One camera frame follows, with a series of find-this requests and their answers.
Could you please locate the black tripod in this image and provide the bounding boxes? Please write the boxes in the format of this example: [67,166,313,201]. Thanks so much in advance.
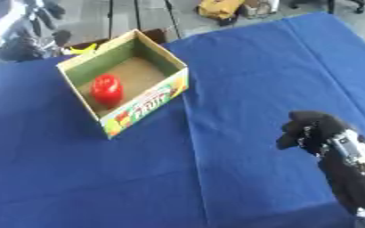
[106,0,184,40]

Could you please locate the brown cardboard box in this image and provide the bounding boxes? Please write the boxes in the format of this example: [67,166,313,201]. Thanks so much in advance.
[65,27,170,50]

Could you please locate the yellow bag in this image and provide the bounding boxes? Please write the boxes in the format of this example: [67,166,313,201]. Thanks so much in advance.
[196,0,247,21]

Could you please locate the cardboard box with green inside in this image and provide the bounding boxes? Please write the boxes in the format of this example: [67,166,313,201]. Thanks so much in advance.
[54,28,191,140]

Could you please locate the black chair base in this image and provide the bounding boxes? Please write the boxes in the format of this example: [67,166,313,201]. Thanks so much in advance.
[288,0,365,15]

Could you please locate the yellow toy banana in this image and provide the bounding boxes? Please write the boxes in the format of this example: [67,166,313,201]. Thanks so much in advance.
[67,43,99,56]

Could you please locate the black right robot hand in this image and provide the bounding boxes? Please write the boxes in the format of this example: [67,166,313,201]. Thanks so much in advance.
[274,110,365,216]

